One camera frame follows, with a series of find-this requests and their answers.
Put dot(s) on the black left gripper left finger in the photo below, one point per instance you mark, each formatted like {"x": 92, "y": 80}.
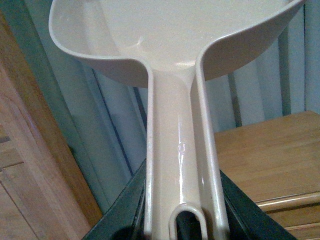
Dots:
{"x": 126, "y": 217}

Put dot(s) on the wooden bed frame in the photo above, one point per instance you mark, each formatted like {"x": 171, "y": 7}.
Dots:
{"x": 43, "y": 194}

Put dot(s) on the beige plastic dustpan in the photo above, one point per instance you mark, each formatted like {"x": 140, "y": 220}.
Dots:
{"x": 172, "y": 47}

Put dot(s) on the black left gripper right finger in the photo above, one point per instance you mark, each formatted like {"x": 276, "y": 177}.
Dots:
{"x": 246, "y": 220}

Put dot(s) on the wooden nightstand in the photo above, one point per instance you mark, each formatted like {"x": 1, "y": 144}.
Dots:
{"x": 276, "y": 163}

